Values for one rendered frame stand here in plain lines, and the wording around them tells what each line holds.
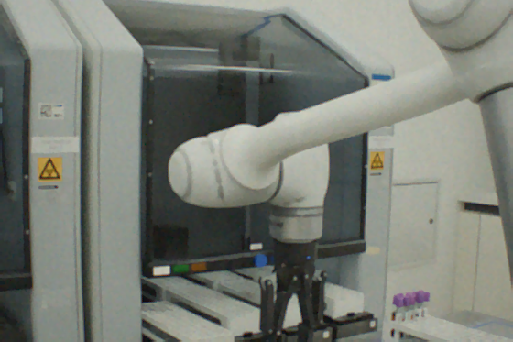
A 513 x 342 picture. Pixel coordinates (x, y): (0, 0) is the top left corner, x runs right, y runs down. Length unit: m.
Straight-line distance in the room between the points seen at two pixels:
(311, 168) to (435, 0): 0.56
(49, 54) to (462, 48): 0.91
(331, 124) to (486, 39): 0.37
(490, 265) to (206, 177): 2.87
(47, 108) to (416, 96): 0.73
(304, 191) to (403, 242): 2.46
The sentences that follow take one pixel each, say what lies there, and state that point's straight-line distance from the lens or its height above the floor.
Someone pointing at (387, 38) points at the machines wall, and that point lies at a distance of 3.49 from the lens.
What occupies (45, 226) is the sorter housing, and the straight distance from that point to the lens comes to 1.45.
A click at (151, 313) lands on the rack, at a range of 1.64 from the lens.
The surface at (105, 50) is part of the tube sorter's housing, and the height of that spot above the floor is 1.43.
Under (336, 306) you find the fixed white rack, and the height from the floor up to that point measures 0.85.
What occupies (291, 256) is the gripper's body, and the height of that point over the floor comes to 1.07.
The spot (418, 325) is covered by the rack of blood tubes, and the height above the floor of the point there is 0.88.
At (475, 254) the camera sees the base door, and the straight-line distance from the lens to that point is 3.88.
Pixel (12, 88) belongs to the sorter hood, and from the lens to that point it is 1.39.
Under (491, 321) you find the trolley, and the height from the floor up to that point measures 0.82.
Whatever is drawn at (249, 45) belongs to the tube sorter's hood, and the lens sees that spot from 1.78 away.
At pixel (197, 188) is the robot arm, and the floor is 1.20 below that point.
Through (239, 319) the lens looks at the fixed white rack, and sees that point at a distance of 1.63.
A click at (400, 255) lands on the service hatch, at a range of 3.63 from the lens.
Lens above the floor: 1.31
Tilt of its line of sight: 3 degrees down
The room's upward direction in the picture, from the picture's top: 1 degrees clockwise
